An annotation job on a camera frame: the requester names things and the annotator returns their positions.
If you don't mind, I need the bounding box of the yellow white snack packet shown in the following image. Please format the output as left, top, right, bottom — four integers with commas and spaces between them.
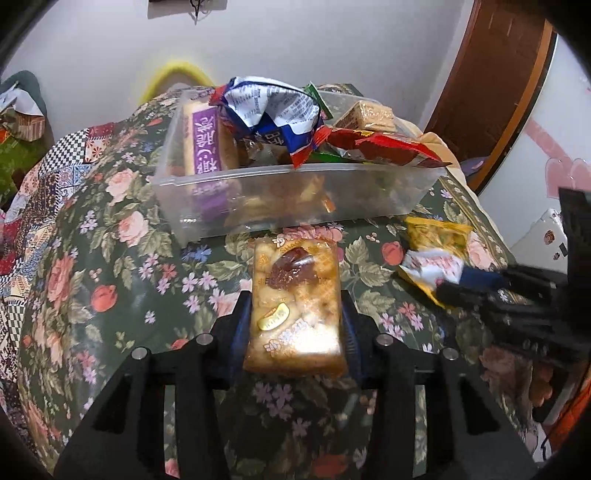
398, 216, 472, 307

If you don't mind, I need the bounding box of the nut and date cake pack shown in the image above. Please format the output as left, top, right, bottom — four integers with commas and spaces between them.
243, 238, 348, 377

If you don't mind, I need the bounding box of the red snack bag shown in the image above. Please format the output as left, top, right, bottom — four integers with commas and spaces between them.
290, 126, 452, 169

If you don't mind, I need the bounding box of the blue white snack bag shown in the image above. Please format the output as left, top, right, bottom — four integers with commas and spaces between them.
209, 76, 322, 168

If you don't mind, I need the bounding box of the green snack packet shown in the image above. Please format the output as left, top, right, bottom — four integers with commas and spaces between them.
304, 83, 334, 120

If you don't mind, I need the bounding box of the purple cake bar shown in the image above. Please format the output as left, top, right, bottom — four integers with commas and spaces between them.
179, 101, 240, 222

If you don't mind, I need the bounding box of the right hand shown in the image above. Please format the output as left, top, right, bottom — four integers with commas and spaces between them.
529, 363, 554, 407

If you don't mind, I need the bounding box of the floral green bed cover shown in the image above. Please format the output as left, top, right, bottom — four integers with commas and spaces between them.
18, 94, 532, 479

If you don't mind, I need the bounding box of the brown wooden door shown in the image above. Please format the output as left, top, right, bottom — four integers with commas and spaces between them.
427, 1, 557, 193

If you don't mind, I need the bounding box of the clear plastic storage box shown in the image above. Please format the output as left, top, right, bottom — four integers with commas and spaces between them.
152, 88, 446, 245

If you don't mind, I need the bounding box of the patchwork quilt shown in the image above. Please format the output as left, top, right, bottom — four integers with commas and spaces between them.
1, 122, 117, 450

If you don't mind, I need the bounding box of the pile of clothes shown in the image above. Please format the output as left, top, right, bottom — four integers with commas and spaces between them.
1, 70, 47, 205

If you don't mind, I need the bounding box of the yellow foam hoop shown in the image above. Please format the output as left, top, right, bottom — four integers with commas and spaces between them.
138, 60, 215, 105

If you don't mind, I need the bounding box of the small black wall monitor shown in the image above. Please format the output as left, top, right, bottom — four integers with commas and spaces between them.
147, 0, 228, 19

